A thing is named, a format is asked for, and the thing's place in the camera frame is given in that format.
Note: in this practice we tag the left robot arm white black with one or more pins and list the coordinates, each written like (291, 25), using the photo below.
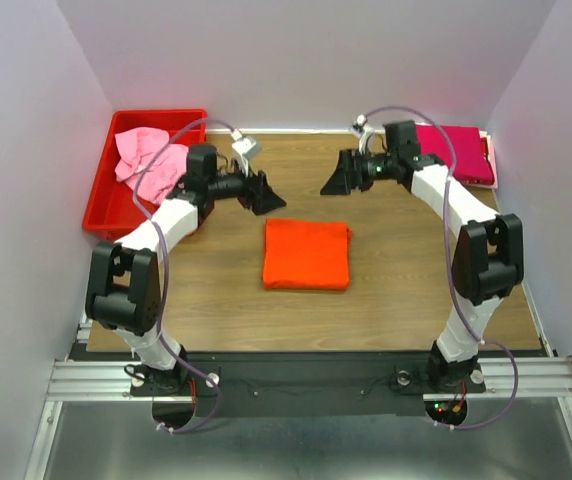
(128, 278)

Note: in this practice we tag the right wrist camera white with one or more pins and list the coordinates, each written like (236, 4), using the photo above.
(364, 132)

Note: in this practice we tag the folded magenta t shirt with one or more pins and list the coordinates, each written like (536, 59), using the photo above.
(472, 166)

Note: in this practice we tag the folded light pink shirt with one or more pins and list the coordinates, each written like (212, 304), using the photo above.
(490, 156)

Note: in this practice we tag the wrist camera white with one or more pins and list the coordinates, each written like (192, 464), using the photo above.
(364, 132)
(244, 146)

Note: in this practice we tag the red plastic bin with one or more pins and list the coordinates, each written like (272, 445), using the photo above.
(110, 212)

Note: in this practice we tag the aluminium rail frame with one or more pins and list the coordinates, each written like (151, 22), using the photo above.
(520, 427)

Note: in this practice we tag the pink t shirt in bin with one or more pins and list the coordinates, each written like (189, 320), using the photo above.
(136, 148)

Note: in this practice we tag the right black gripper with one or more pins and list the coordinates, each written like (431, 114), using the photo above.
(347, 175)

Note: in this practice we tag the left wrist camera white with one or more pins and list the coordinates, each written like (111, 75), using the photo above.
(244, 146)

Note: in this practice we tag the orange t shirt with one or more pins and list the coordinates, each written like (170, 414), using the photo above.
(306, 255)

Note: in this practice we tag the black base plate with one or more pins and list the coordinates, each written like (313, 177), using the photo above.
(280, 384)

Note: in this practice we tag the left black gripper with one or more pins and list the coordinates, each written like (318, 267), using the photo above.
(258, 196)

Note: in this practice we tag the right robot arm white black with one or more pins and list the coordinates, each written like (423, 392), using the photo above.
(483, 248)

